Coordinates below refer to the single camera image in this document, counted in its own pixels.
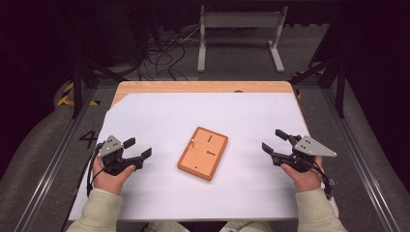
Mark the black equipment case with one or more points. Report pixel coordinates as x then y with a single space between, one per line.
122 29

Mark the small pale peg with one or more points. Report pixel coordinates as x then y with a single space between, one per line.
192 141

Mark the white paper sheet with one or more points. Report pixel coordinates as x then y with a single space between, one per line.
206 109

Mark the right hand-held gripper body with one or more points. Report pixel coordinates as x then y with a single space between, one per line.
306 151

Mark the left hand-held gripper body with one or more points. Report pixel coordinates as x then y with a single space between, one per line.
111 158

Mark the person's right hand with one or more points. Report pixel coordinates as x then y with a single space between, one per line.
304 180

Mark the person's left hand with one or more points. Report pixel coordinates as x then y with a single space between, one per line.
108 182

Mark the black metal stand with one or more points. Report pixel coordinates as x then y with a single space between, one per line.
338 87
77 87

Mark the aluminium floor rail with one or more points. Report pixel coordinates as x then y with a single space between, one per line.
357 154
54 154

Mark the orange wooden tray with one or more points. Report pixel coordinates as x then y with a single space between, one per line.
201 161

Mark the white metal stand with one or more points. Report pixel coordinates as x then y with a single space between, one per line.
240 20

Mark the dark table grommet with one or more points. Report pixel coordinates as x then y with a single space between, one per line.
238 91

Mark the yellow black hazard tape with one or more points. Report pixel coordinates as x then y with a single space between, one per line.
66 96
299 94

